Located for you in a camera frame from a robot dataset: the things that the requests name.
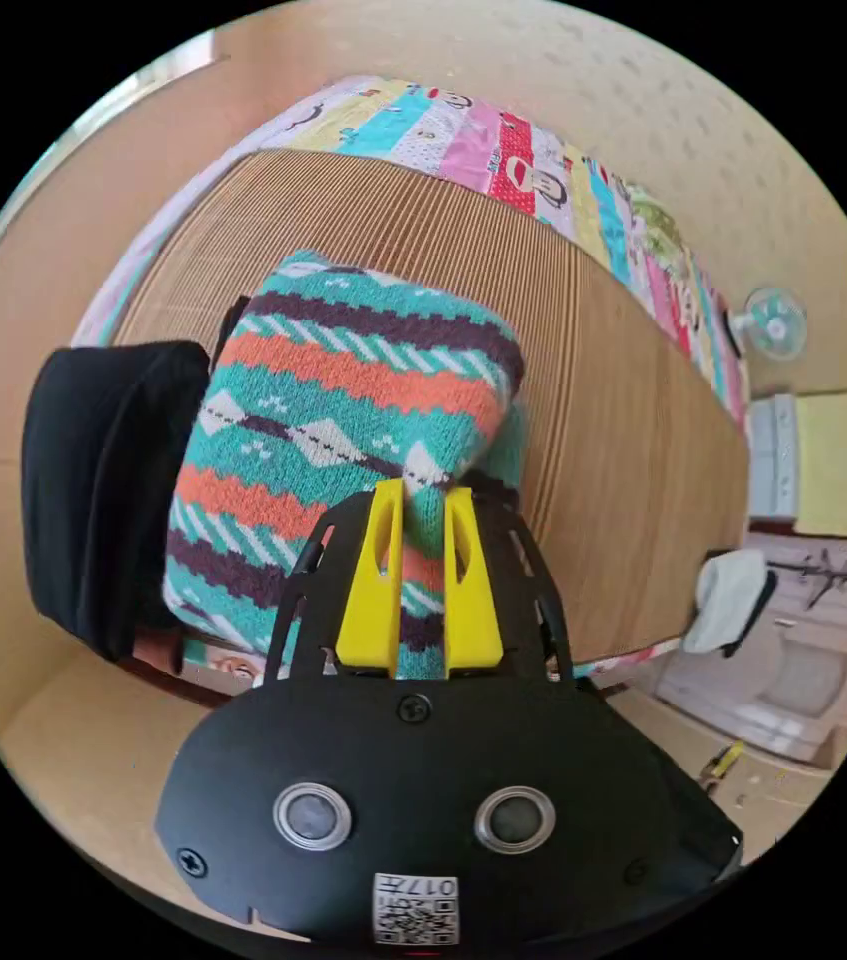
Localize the green patterned knit sweater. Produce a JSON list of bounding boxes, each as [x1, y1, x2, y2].
[[161, 249, 527, 681]]

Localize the pile of clothes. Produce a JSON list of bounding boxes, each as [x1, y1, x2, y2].
[[20, 295, 252, 663]]

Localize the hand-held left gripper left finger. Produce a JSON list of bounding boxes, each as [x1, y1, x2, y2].
[[334, 479, 405, 670]]

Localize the white and black garment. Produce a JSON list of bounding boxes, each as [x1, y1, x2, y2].
[[681, 548, 778, 660]]

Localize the light blue electric fan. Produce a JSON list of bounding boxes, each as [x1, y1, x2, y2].
[[727, 287, 808, 363]]

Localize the bed with woven mat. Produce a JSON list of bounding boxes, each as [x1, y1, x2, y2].
[[68, 74, 753, 684]]

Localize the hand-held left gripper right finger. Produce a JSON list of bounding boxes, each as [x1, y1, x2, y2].
[[443, 486, 504, 671]]

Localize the cabinet with yellow cloth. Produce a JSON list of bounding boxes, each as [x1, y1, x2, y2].
[[746, 388, 847, 540]]

